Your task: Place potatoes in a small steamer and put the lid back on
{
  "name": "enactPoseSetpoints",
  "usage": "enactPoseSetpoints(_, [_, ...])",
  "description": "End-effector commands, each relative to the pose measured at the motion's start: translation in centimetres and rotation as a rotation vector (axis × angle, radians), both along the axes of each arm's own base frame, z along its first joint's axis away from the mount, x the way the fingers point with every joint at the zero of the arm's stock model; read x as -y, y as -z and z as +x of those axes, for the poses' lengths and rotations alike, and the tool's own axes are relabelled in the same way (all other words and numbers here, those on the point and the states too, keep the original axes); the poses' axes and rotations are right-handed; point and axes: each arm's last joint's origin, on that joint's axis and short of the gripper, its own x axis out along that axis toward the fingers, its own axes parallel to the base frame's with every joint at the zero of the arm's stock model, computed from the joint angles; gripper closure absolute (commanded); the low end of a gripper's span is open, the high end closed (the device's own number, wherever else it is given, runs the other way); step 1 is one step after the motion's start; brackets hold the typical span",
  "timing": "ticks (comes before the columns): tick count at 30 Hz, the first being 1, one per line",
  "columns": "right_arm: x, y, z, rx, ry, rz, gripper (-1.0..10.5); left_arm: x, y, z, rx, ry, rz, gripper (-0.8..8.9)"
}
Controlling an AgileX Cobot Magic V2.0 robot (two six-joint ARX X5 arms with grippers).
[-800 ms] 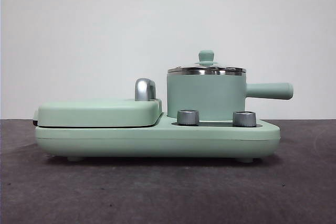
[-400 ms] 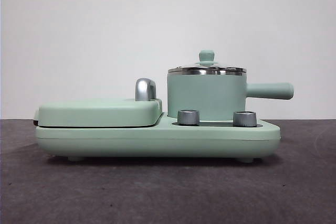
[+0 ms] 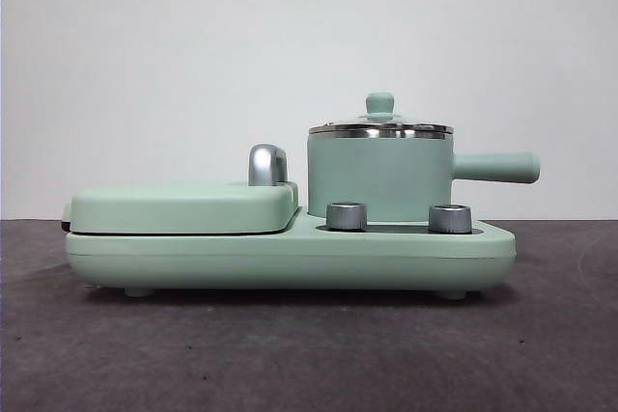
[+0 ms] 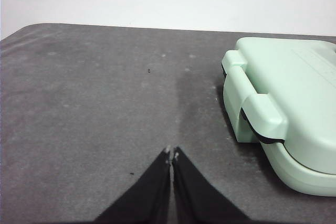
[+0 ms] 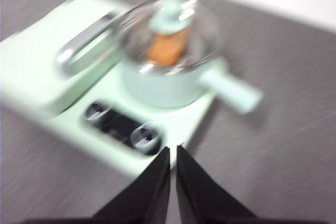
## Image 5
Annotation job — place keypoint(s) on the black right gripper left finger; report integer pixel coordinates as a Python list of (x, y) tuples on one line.
[(147, 197)]

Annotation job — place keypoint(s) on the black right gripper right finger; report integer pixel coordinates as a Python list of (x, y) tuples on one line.
[(199, 197)]

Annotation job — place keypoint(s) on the glass lid with green knob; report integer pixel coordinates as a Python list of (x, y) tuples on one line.
[(168, 16)]

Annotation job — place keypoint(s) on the silver control knob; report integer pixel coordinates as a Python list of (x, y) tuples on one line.
[(97, 112), (144, 137)]

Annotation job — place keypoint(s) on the mint green breakfast machine base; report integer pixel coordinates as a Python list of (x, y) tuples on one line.
[(113, 119)]

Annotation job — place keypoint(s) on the mint green griddle cover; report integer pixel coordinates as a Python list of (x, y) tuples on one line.
[(34, 66)]

